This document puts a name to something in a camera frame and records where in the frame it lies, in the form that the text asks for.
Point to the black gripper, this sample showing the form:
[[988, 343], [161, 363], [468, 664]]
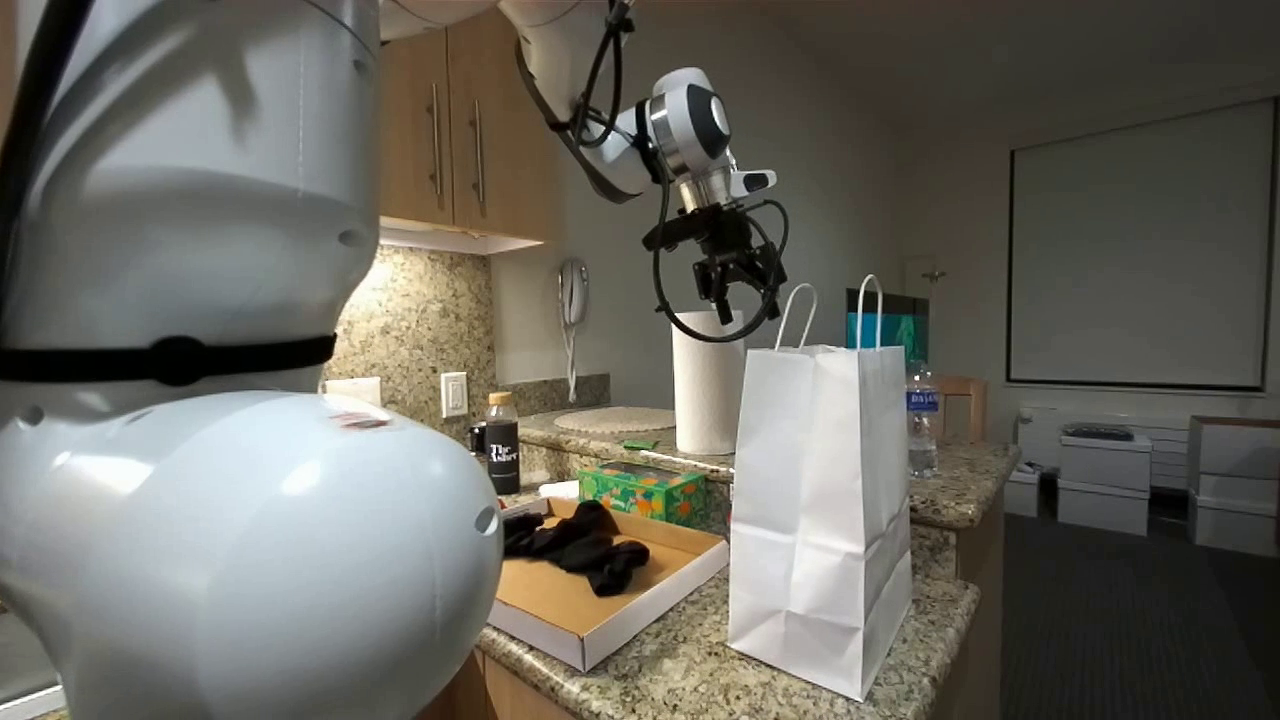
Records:
[[735, 245]]

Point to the black sock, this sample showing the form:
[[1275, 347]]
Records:
[[591, 525], [535, 536], [623, 569]]

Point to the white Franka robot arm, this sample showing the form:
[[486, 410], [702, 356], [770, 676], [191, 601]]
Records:
[[243, 561]]

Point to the white paper towel roll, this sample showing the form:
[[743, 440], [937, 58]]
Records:
[[706, 394]]

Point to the small lit display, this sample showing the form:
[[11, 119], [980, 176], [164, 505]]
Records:
[[906, 326]]

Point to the green tissue box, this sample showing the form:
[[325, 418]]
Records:
[[646, 499]]

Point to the clear plastic water bottle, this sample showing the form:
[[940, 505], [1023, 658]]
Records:
[[927, 421]]

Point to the crumpled white napkin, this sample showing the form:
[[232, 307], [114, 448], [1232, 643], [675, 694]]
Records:
[[561, 488]]

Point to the wooden dining chair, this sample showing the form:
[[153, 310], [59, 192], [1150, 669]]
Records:
[[961, 412]]

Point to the dark glass bottle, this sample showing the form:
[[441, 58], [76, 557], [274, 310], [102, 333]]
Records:
[[500, 460]]

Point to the small white storage box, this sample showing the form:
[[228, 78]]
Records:
[[1023, 488]]

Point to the shallow cardboard box tray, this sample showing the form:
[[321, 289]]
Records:
[[572, 612]]

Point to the white projector screen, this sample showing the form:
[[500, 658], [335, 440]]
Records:
[[1142, 245]]

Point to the wooden counter cabinet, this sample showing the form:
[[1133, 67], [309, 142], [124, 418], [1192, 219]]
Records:
[[512, 698]]

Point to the white wall phone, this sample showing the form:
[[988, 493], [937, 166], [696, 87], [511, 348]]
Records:
[[572, 296]]

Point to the wooden wall cabinet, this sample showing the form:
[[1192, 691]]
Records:
[[465, 133]]

